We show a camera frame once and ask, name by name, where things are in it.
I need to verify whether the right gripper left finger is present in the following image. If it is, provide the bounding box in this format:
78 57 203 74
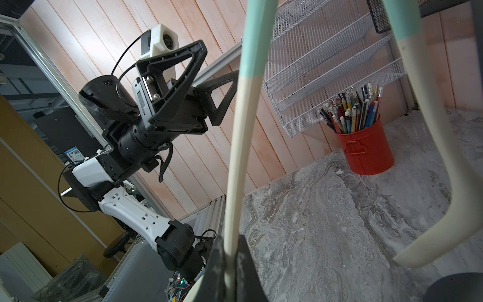
194 237 226 302

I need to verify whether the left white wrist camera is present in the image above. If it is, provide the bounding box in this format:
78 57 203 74
140 23 179 60

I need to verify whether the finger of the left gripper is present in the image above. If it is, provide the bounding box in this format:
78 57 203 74
135 40 208 125
194 70 239 127

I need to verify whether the dark grey utensil rack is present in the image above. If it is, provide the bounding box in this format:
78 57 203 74
423 1 482 301

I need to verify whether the red pencil cup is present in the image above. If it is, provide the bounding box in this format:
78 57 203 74
318 83 395 176

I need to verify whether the white wire mesh shelf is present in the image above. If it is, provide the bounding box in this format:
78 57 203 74
263 1 406 137

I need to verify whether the cream skimmer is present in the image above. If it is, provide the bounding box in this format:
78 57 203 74
182 0 279 302
391 15 482 268

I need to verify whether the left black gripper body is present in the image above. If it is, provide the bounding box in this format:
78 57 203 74
132 73 208 136

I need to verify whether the black mesh wall basket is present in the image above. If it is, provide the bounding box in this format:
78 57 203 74
367 0 465 33

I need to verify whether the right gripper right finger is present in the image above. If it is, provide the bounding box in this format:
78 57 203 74
236 235 268 302

